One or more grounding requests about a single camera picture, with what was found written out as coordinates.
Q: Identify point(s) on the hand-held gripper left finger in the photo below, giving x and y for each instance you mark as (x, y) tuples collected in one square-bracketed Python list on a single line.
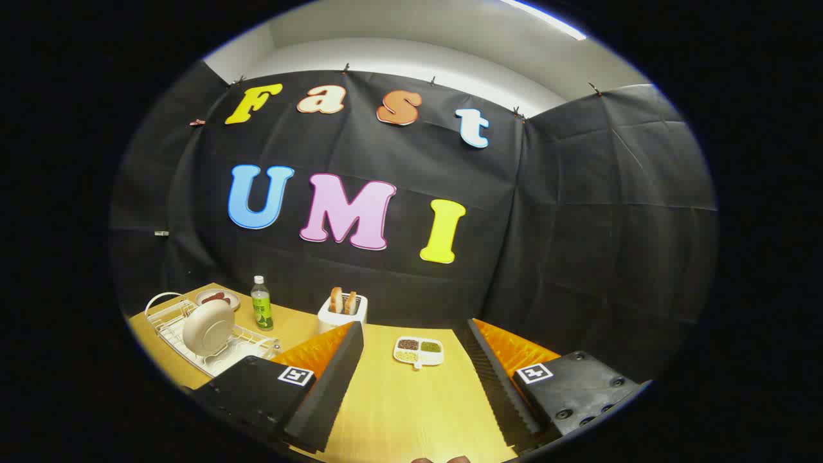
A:
[(328, 399)]

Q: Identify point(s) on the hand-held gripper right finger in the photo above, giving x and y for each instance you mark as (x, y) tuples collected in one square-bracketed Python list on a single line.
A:
[(498, 392)]

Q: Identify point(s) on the beige round plate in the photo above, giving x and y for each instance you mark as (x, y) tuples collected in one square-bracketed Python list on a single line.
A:
[(207, 328)]

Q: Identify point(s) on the white divided dish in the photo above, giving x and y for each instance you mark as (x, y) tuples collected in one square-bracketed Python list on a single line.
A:
[(432, 359)]

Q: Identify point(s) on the small plate with meat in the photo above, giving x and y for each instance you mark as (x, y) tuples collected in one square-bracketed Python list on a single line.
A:
[(233, 301)]

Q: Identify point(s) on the white toaster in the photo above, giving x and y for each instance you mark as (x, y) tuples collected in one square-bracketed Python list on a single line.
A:
[(334, 320)]

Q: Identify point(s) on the pile of green beans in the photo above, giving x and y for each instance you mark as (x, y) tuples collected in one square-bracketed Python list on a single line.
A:
[(431, 346)]

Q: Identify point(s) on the pile of yellow soybeans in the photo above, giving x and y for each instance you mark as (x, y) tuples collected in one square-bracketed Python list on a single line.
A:
[(406, 356)]

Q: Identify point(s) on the pile of dark red beans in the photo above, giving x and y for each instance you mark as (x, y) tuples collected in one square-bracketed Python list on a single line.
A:
[(408, 344)]

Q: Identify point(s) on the short toast slice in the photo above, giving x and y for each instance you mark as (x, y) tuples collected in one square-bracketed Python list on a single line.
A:
[(350, 303)]

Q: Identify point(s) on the tall toast slice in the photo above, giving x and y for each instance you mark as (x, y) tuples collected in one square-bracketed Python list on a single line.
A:
[(335, 301)]

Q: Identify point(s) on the green label tea bottle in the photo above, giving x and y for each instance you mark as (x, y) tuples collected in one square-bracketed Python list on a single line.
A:
[(262, 308)]

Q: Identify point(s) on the black backdrop cloth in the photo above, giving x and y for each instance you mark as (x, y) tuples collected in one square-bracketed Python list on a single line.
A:
[(578, 257)]

